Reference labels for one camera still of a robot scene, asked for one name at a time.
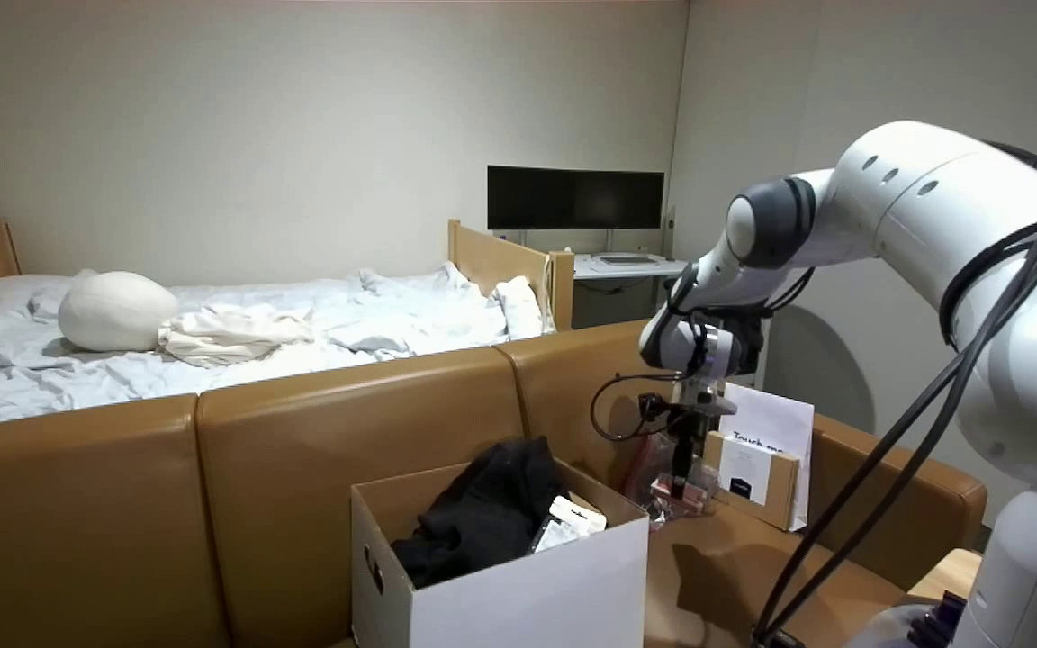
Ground light wooden board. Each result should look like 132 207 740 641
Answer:
904 543 988 604

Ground white paper booklet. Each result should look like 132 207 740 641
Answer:
716 383 821 538

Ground flat white pillow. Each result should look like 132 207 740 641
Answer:
0 269 95 319

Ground white cardboard storage box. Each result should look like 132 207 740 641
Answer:
345 454 656 648

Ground small wooden paper holder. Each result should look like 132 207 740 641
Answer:
702 429 808 534

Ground clear plastic packet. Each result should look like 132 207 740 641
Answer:
627 441 724 521

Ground round white cushion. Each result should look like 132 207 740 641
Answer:
54 265 183 355

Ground black computer monitor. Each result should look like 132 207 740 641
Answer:
484 163 670 233

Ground white desk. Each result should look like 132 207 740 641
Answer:
570 246 713 333

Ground black cloth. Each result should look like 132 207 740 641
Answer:
388 431 570 591

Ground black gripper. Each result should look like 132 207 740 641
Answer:
663 405 716 484

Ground tan leather sofa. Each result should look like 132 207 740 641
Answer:
0 313 992 648

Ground crumpled white garment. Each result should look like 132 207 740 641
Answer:
156 300 319 371

